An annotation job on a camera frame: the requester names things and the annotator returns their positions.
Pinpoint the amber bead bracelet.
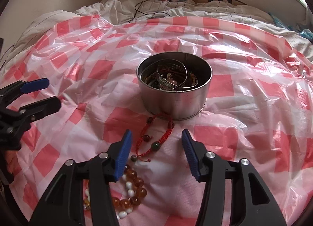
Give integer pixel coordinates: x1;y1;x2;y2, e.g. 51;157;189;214
83;164;148;213

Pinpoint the white striped bed quilt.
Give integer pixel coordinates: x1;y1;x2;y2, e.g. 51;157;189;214
1;0;312;66

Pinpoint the left hand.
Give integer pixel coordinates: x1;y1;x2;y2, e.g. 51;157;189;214
1;150;21;185

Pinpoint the round silver metal tin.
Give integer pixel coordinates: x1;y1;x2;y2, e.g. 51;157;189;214
136;52;213;121

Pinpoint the red cord bead bracelet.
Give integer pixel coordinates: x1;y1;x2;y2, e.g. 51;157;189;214
130;112;176;163

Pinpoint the white bead bracelet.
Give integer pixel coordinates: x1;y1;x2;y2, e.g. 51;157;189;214
83;174;136;220

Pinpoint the silver cuff bangle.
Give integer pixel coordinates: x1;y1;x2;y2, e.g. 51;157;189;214
141;65;198;91

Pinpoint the red white checkered plastic sheet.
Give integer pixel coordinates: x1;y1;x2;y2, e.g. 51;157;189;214
1;15;312;225

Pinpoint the engraved silver bangle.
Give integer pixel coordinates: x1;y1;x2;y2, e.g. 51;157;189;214
156;62;188;91

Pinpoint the light blue plastic bag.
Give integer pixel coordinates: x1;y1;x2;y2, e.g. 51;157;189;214
268;13;313;42

